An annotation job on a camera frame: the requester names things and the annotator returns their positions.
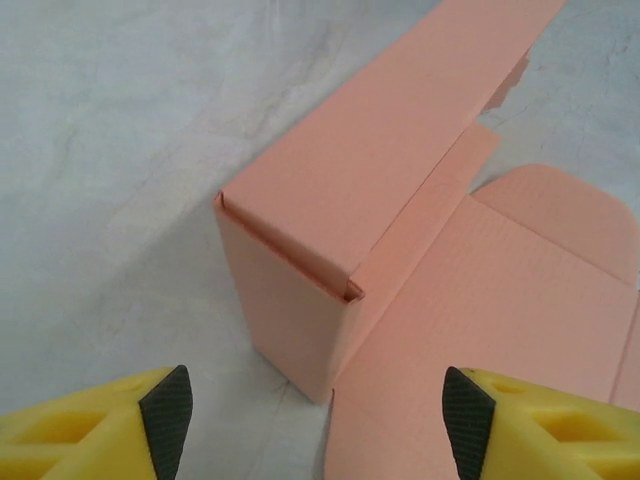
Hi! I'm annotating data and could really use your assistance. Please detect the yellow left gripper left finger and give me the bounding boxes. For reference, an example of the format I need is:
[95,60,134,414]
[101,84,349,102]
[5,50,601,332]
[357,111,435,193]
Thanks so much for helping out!
[0,364,194,480]

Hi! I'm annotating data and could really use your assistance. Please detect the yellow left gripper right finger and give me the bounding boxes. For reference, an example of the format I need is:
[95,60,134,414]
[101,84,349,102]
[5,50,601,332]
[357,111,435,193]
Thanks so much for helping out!
[442,367,640,480]

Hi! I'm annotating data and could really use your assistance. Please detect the orange paper box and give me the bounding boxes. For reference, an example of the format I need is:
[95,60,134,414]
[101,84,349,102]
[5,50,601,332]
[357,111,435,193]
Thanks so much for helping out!
[213,0,640,480]

